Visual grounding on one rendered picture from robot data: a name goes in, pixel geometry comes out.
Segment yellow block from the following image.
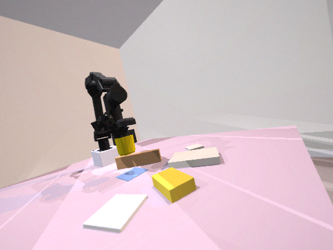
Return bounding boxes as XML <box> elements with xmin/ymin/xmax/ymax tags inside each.
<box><xmin>152</xmin><ymin>167</ymin><xmax>196</xmax><ymax>203</ymax></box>

